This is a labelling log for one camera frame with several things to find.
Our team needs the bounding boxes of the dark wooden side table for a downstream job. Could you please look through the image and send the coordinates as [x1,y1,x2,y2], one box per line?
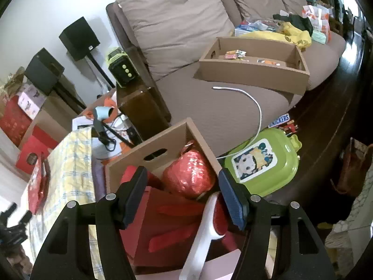
[116,64,172,145]

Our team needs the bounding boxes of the white orange paper bags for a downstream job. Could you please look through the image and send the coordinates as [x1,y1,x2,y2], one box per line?
[301,4,331,43]

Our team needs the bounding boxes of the yellow cloth bag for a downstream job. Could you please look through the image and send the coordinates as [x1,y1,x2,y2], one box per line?
[242,20,312,51]

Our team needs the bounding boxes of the pile of colourful packets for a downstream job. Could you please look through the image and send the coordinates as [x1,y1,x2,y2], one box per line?
[235,20,280,37]

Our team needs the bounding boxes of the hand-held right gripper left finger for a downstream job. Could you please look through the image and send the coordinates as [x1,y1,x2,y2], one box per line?
[31,166,149,280]

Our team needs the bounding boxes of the purple cloth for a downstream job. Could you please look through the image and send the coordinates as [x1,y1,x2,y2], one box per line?
[92,159,110,203]

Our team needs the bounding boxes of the white cable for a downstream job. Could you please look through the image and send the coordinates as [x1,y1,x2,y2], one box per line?
[213,86,263,159]

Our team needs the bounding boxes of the black speaker on stand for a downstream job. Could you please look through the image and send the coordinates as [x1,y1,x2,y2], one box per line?
[24,47,88,111]
[59,17,115,89]

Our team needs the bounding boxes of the yellow plaid tablecloth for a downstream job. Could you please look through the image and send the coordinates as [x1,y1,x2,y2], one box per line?
[28,128,100,280]

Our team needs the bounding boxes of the cardboard box with handholes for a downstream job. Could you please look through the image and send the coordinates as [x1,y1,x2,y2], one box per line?
[104,117,242,269]

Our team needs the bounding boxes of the light blue hair dryer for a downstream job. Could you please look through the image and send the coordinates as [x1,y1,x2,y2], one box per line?
[93,106,117,135]

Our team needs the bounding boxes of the crumpled brown paper bag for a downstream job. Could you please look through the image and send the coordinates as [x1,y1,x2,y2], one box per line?
[0,67,27,105]

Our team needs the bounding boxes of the red cartoon print gift bag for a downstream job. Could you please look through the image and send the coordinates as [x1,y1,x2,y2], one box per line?
[28,153,52,215]

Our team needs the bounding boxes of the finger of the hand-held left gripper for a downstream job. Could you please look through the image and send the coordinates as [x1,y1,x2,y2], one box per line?
[0,202,17,221]
[13,211,33,228]

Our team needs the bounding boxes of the white handled lint brush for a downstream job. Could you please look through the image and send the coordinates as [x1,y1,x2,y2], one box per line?
[178,192,229,280]

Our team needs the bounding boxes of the green black portable speaker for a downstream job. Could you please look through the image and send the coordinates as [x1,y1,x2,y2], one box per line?
[105,47,137,88]

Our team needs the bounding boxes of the chocolate bar pack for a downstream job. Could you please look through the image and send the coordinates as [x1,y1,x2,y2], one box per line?
[267,113,299,136]

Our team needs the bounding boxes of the brown sofa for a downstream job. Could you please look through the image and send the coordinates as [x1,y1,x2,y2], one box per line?
[106,0,347,158]

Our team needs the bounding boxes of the small snack packets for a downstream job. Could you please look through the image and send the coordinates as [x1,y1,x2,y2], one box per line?
[226,49,284,66]

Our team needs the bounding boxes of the large closed cardboard box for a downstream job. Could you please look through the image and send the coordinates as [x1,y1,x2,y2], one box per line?
[17,93,88,149]

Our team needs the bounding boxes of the red gift box white label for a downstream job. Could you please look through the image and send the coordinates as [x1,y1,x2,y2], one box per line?
[119,166,234,267]

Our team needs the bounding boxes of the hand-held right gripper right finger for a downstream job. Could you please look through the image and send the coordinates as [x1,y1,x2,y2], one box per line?
[218,168,334,280]

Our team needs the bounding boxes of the light green packet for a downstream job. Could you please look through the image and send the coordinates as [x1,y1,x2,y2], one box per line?
[310,31,328,45]

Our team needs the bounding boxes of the brown shopping bag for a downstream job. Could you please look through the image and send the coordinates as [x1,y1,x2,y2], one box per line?
[331,137,373,196]

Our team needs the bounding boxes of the cluttered open cardboard box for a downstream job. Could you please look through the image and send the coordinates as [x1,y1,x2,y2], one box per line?
[71,90,140,158]

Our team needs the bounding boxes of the red box with gold bag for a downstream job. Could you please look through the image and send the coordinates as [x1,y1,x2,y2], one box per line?
[0,95,32,148]

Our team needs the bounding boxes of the shallow cardboard tray box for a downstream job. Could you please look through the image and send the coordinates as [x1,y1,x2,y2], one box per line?
[194,36,310,96]

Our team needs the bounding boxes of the green plastic cartoon case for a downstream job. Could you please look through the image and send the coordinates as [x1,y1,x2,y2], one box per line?
[224,129,300,197]

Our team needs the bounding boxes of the black bag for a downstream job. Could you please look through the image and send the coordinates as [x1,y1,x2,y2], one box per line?
[273,10,314,35]

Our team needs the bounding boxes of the large beige sofa cushion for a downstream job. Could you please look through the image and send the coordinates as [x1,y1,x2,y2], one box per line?
[117,0,236,82]

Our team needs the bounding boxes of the small white pink box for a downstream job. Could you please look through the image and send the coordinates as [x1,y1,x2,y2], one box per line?
[17,83,47,120]

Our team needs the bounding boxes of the white knit cloth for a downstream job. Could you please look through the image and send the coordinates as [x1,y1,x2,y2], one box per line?
[325,166,373,253]

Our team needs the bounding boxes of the red cookie gift box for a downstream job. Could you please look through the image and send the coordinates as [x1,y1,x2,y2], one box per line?
[16,134,60,175]

